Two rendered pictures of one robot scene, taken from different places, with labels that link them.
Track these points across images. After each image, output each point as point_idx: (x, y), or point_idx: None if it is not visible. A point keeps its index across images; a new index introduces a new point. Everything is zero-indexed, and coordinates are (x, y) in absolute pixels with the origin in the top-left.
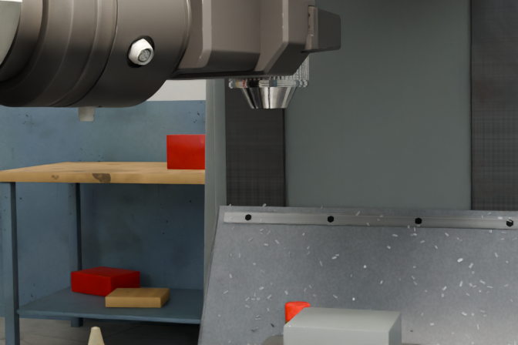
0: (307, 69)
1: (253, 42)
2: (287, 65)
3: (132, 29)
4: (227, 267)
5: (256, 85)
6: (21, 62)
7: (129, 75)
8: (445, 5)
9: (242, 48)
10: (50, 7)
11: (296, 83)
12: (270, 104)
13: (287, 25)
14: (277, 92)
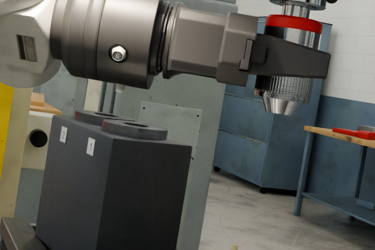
0: (296, 89)
1: (212, 59)
2: (232, 77)
3: (109, 39)
4: None
5: (256, 94)
6: (59, 51)
7: (116, 67)
8: None
9: (200, 62)
10: (62, 22)
11: (280, 96)
12: (269, 109)
13: (222, 50)
14: (272, 101)
